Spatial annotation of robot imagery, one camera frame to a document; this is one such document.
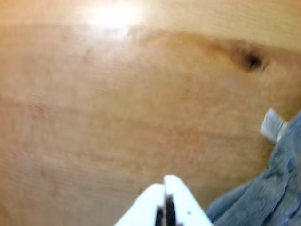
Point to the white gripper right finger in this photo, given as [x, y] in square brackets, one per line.
[185, 204]

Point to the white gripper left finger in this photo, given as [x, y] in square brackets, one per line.
[143, 207]

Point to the grey terry cloth towel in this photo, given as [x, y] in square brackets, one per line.
[265, 188]

